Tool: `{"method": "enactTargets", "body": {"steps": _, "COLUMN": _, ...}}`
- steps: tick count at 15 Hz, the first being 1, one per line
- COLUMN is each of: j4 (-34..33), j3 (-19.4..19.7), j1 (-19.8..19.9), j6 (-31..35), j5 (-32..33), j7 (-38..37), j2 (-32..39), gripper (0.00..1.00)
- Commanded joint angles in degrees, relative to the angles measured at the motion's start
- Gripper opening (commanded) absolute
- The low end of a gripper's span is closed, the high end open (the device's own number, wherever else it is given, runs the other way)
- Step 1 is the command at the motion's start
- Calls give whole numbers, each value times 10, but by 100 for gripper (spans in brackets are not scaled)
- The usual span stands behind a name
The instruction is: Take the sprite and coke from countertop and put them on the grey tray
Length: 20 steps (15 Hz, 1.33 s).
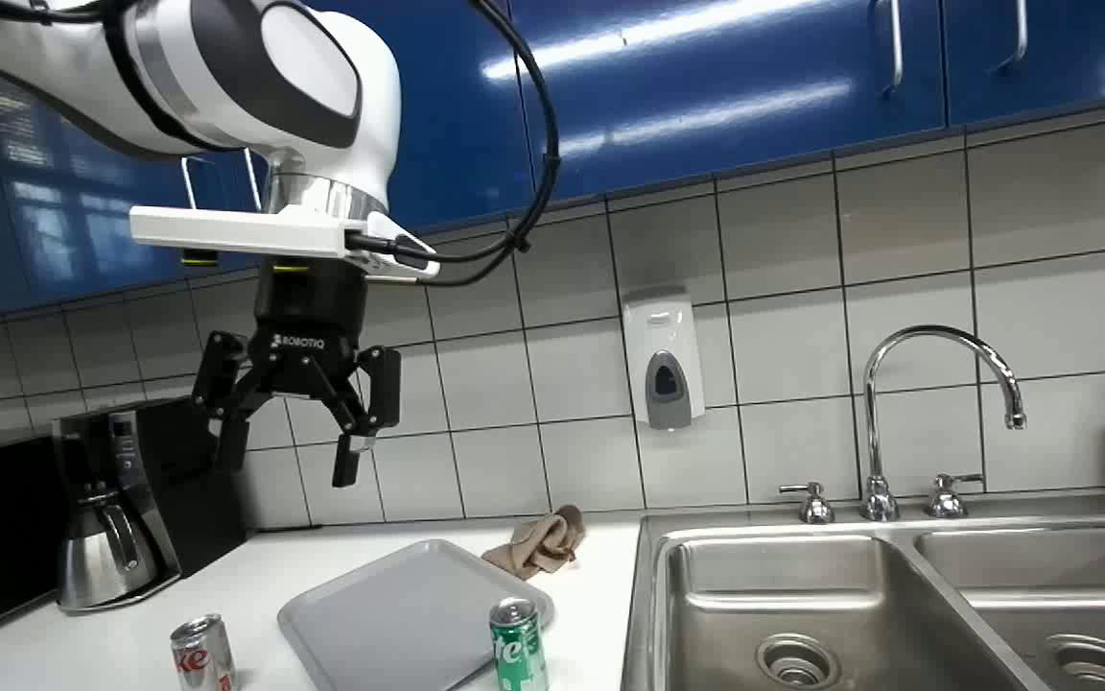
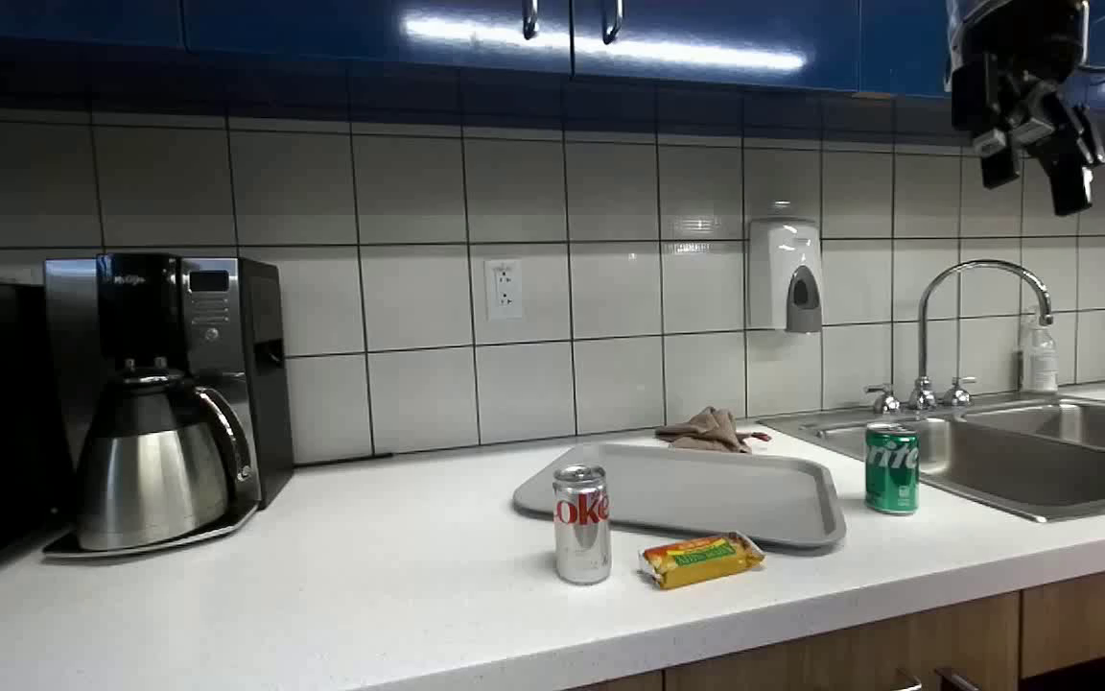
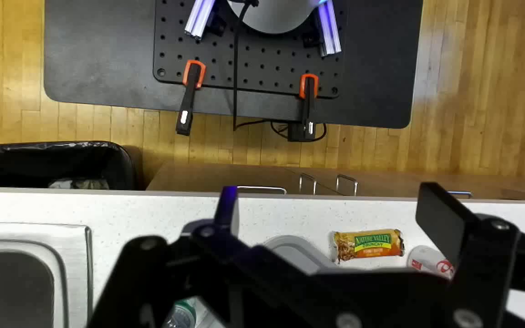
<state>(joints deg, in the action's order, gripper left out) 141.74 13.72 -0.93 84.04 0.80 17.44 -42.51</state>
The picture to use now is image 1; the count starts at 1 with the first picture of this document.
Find white wall soap dispenser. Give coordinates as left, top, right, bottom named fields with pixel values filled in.
left=622, top=292, right=709, bottom=435

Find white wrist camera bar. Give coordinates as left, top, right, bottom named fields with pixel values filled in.
left=126, top=205, right=444, bottom=283

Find chrome gooseneck faucet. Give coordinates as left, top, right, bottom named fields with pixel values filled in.
left=859, top=321, right=1031, bottom=522

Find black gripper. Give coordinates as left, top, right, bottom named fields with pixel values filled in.
left=189, top=261, right=404, bottom=491

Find brown crumpled cloth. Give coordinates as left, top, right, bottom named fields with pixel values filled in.
left=478, top=504, right=589, bottom=582

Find chrome faucet handle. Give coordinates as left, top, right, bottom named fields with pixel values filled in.
left=925, top=472, right=991, bottom=522
left=778, top=480, right=835, bottom=527

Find stainless steel double sink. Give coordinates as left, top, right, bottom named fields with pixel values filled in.
left=622, top=495, right=1105, bottom=691

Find grey plastic tray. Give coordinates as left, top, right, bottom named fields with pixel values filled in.
left=274, top=532, right=560, bottom=691

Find green sprite can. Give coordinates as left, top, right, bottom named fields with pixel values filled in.
left=485, top=594, right=551, bottom=691

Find silver diet coke can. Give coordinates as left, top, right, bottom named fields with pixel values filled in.
left=168, top=616, right=237, bottom=691

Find steel coffee carafe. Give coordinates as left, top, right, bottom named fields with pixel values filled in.
left=61, top=491, right=168, bottom=616

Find black coffee maker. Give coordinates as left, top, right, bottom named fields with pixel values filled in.
left=48, top=393, right=250, bottom=616

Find blue wall cabinets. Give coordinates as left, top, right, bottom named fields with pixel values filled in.
left=0, top=0, right=1105, bottom=325

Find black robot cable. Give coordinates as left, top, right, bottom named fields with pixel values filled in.
left=374, top=0, right=566, bottom=292

